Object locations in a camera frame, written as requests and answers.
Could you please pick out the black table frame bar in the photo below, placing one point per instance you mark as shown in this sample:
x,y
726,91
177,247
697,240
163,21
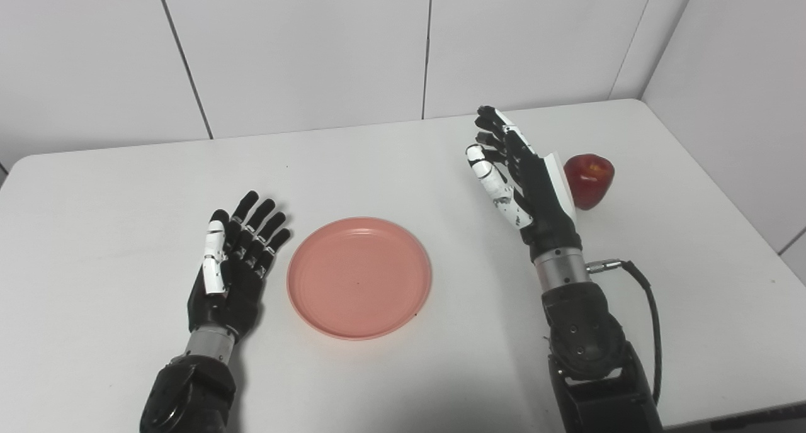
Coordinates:
x,y
755,425

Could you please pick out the pink round plate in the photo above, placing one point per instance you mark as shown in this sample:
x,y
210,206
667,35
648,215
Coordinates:
x,y
359,279

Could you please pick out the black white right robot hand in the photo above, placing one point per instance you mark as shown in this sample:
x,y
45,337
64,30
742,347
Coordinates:
x,y
544,206

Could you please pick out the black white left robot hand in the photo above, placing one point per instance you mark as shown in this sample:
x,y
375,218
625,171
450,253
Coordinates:
x,y
239,294

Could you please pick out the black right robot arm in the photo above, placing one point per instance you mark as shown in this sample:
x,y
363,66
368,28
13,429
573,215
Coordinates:
x,y
585,338

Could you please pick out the red apple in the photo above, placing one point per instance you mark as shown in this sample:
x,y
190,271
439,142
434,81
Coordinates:
x,y
592,181

